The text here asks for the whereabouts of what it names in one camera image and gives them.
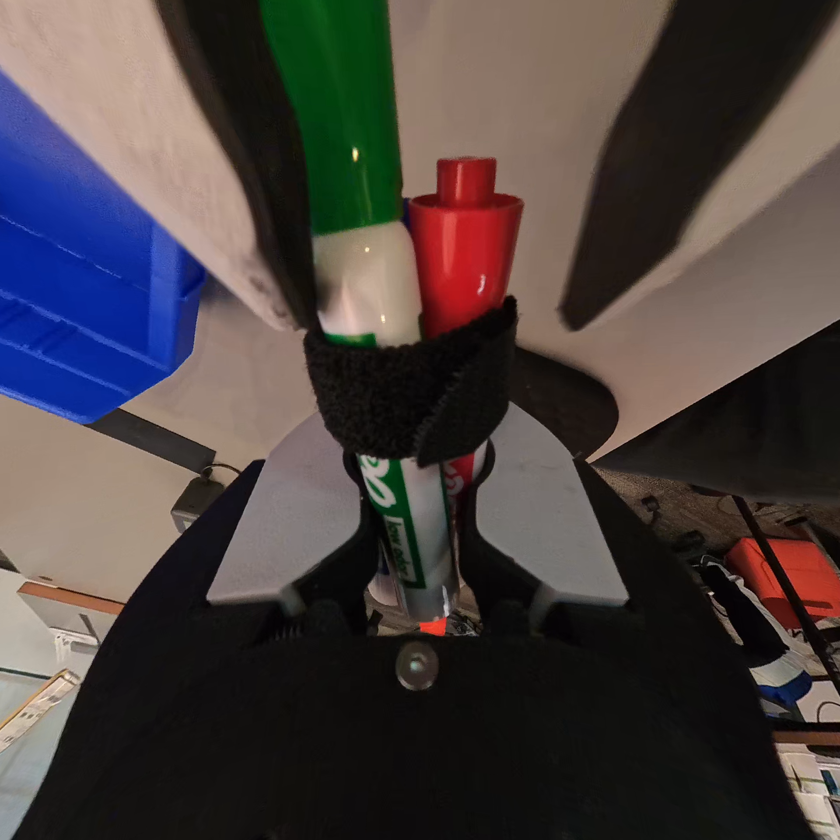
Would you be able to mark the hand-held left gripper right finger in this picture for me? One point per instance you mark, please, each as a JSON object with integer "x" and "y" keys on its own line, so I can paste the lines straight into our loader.
{"x": 544, "y": 525}

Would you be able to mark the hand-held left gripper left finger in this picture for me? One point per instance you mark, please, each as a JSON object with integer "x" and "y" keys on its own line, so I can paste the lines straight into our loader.
{"x": 289, "y": 525}

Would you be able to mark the black power adapter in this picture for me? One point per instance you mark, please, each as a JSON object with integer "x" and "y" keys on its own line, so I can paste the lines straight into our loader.
{"x": 193, "y": 499}

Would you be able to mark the red dry-erase marker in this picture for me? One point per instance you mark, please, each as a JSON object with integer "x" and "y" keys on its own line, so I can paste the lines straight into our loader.
{"x": 466, "y": 262}

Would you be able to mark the orange plastic case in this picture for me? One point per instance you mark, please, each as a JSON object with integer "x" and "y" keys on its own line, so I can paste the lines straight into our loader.
{"x": 817, "y": 568}

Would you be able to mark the black stand rod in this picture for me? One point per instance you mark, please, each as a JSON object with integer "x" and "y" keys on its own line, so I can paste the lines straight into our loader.
{"x": 786, "y": 590}

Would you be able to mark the blue plastic bin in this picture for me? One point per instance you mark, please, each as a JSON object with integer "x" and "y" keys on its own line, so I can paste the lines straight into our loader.
{"x": 79, "y": 295}

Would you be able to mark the black strip on table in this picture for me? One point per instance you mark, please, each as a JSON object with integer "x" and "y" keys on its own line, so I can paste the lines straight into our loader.
{"x": 157, "y": 439}

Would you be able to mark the green dry-erase marker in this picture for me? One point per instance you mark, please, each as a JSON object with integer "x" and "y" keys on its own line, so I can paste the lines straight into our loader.
{"x": 334, "y": 131}

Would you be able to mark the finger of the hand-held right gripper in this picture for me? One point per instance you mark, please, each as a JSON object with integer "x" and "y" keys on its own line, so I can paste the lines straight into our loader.
{"x": 118, "y": 79}
{"x": 787, "y": 138}

